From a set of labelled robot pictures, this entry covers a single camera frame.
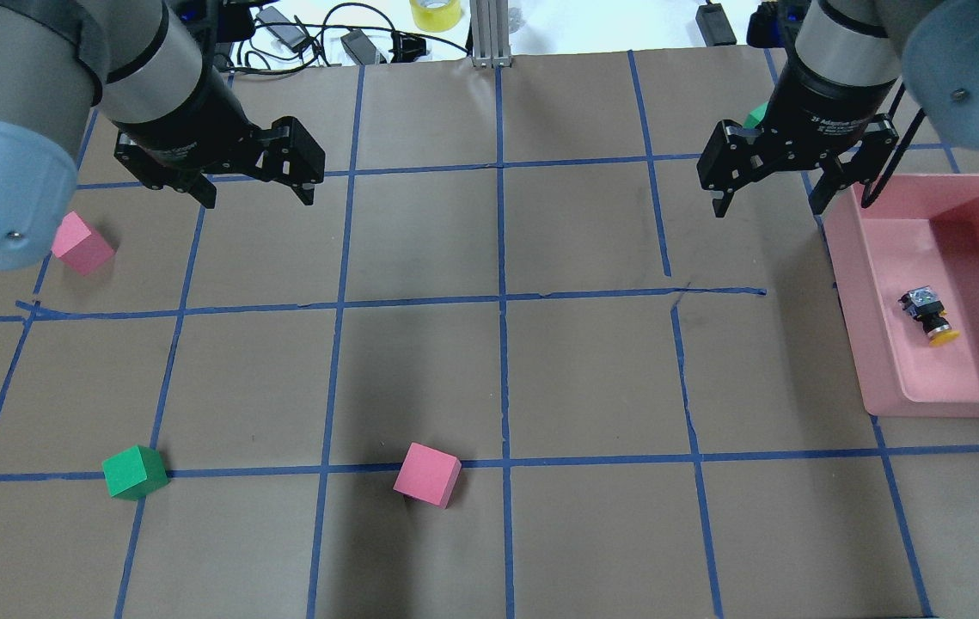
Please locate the black power adapter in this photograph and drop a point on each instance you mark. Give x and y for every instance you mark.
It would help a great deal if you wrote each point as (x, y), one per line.
(361, 49)

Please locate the green cube far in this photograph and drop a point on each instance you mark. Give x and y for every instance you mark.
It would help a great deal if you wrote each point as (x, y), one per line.
(756, 116)

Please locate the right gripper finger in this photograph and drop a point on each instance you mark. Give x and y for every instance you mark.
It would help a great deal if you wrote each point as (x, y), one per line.
(872, 165)
(729, 161)

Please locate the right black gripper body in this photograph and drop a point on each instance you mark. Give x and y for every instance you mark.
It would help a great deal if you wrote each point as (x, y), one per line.
(824, 105)

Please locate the green cube near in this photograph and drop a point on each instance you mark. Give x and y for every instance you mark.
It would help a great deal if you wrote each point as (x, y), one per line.
(135, 472)

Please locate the aluminium frame post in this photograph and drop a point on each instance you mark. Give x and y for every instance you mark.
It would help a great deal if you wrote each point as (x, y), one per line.
(489, 27)

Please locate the pink cube far left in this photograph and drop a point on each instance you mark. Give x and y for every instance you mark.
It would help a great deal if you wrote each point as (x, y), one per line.
(80, 246)

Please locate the pink cube centre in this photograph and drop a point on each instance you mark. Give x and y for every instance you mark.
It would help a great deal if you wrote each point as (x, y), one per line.
(428, 475)

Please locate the yellow push button switch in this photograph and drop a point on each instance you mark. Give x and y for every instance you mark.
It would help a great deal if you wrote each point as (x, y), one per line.
(924, 306)

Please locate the pink plastic bin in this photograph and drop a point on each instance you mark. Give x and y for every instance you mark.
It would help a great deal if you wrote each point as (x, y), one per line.
(907, 271)

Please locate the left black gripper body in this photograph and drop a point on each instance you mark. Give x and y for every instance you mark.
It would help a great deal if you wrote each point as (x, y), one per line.
(188, 118)

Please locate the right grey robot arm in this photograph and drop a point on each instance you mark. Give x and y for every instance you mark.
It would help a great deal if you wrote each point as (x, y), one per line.
(860, 78)

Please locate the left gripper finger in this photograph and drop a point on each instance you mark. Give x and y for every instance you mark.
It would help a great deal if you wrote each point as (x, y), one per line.
(193, 183)
(298, 160)

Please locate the yellow tape roll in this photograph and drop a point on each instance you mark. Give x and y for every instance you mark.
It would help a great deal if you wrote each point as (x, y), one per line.
(435, 16)

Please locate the black adapter right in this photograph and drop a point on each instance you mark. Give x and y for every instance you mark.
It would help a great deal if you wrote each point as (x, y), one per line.
(714, 25)

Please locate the pink cube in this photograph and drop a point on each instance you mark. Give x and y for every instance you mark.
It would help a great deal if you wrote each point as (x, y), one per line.
(80, 246)
(428, 475)

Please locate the green cube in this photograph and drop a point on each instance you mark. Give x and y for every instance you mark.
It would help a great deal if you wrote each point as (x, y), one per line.
(135, 472)
(756, 116)

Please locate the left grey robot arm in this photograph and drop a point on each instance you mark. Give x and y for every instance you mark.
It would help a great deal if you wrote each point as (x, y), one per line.
(149, 68)

